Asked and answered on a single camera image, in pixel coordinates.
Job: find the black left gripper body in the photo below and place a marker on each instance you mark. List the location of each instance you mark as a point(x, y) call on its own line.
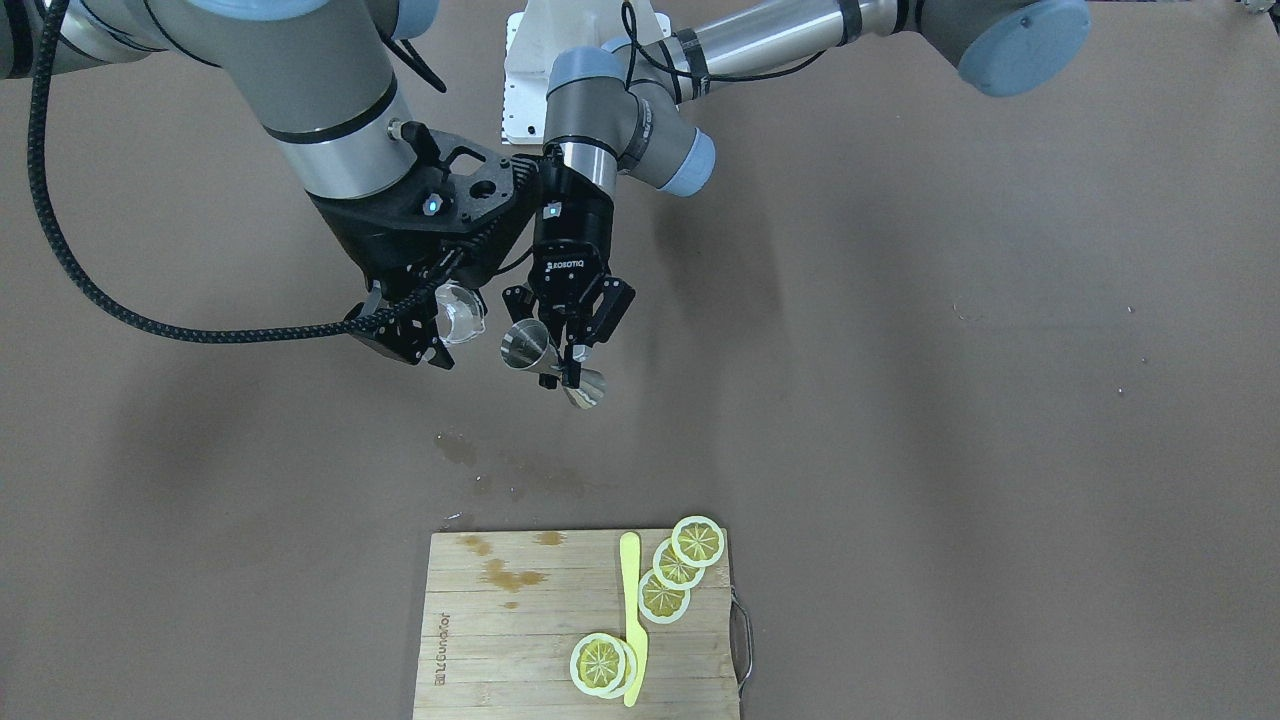
point(572, 232)

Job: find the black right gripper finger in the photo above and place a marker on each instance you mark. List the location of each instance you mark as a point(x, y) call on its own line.
point(412, 338)

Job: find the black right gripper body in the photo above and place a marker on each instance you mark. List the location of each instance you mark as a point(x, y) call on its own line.
point(362, 240)

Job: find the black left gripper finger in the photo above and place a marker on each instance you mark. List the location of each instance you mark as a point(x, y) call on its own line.
point(520, 304)
point(595, 322)

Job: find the steel jigger measuring cup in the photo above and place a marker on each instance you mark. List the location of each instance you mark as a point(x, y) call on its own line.
point(528, 347)

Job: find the clear glass shaker cup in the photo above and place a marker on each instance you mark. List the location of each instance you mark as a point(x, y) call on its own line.
point(462, 312)

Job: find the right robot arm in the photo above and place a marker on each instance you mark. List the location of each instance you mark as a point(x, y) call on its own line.
point(318, 76)

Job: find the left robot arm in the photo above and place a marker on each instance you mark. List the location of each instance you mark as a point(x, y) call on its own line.
point(613, 111)

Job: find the white mounting pillar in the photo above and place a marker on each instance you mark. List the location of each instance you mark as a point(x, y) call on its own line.
point(550, 43)

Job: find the yellow plastic knife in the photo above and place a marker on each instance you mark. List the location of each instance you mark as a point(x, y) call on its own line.
point(635, 633)

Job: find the lemon slice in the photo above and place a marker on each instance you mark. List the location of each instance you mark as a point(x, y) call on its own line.
point(660, 604)
point(698, 541)
point(671, 572)
point(603, 666)

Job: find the wooden cutting board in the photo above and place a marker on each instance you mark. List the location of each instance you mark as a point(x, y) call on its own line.
point(503, 610)

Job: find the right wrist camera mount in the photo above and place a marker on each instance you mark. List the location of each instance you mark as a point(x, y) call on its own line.
point(457, 187)

